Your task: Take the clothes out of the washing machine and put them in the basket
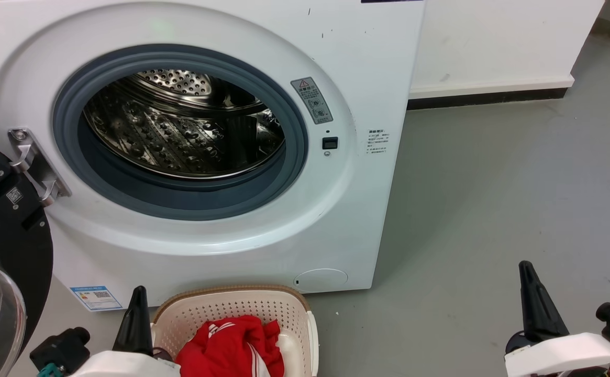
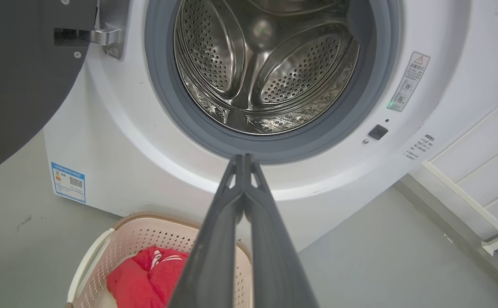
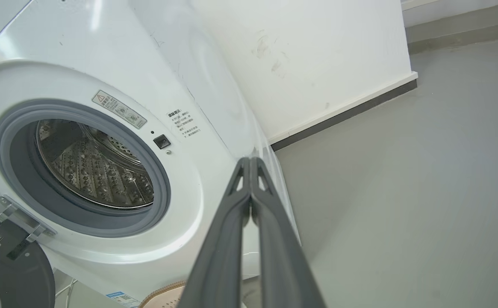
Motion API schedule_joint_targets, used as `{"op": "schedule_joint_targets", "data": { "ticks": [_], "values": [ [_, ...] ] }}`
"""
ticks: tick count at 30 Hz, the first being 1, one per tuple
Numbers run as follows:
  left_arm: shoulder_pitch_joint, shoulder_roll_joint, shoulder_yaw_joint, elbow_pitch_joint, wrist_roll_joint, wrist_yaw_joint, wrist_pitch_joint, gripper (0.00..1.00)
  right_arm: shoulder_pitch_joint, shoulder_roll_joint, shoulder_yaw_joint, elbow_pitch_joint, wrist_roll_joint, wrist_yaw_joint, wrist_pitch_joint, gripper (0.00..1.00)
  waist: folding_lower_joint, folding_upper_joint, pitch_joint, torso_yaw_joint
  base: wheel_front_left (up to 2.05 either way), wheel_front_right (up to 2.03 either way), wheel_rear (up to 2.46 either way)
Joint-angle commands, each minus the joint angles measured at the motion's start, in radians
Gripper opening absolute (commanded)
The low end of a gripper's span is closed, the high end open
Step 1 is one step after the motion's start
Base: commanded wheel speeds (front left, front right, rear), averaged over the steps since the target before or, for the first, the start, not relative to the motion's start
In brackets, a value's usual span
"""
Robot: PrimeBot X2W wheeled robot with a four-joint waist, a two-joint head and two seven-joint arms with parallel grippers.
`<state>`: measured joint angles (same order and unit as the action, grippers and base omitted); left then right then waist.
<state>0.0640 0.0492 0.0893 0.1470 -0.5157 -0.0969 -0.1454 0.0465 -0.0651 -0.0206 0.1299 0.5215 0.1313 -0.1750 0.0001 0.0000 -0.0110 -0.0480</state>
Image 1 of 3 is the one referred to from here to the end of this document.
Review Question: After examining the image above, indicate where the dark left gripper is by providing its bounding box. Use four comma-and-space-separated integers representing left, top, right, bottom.
113, 286, 175, 363

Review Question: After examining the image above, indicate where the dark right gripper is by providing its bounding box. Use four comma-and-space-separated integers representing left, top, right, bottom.
505, 261, 570, 354

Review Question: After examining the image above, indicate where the red garment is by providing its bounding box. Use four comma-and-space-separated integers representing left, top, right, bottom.
175, 315, 285, 377

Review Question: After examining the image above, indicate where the cream plastic laundry basket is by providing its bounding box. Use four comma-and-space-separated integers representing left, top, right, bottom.
150, 285, 319, 377

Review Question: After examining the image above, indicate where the stainless steel washing machine drum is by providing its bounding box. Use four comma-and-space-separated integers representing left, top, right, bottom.
83, 69, 286, 180

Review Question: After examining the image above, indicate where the metal washing machine door hinge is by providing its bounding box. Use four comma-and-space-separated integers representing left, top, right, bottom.
8, 128, 72, 207

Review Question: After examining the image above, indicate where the blue energy label sticker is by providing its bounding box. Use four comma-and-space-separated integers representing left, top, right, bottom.
70, 285, 123, 312

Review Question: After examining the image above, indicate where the grey rubber door gasket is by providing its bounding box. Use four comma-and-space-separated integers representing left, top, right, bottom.
52, 44, 309, 221

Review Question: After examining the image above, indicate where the round white filter cover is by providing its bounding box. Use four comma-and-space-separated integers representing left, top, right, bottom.
293, 269, 349, 293

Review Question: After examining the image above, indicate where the small printed text label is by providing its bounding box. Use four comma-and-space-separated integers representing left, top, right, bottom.
366, 129, 389, 155

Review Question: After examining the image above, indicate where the grey warning sticker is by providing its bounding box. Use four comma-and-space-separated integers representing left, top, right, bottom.
291, 77, 334, 125

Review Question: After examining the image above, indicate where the white front-load washing machine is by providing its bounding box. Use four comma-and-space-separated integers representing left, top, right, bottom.
0, 0, 426, 312

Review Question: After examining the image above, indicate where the black wall baseboard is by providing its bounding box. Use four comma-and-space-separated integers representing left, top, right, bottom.
407, 87, 568, 110

